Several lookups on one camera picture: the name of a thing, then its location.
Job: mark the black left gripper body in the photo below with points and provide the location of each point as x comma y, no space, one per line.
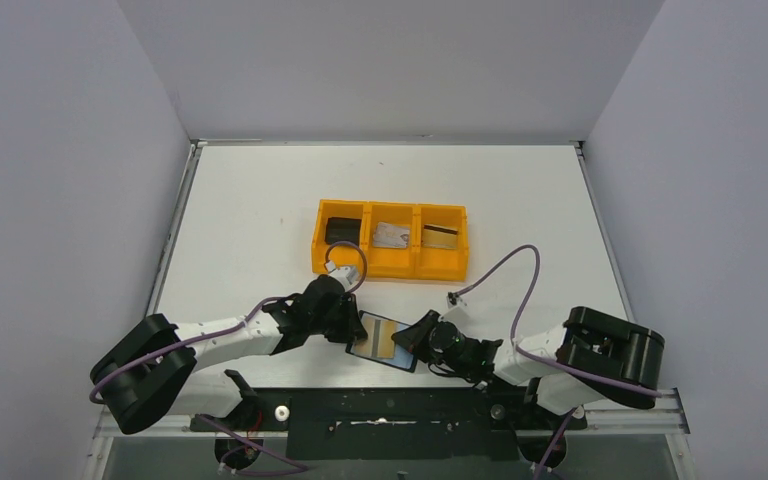
345,317

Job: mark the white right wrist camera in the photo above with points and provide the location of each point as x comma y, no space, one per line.
457,303

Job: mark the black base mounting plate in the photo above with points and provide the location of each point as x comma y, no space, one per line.
402,424

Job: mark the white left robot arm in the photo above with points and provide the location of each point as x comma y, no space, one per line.
159,367

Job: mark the yellow three-compartment bin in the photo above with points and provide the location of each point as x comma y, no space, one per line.
413,263

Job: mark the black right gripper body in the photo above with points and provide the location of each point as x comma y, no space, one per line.
433,354

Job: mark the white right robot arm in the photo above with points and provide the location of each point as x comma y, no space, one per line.
588,357

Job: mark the silver patterned card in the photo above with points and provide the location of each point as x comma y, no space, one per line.
386,235

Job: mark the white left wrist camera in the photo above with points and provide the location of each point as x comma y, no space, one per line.
348,275

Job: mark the black wallet in bin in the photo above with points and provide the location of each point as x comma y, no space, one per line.
342,229

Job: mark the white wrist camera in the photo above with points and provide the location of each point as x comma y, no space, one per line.
457,303
348,275

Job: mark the aluminium left side rail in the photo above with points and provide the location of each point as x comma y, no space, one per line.
176,219

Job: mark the black leather card holder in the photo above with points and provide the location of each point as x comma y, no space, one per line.
403,360

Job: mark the gold striped card in holder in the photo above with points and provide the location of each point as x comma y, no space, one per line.
379,344

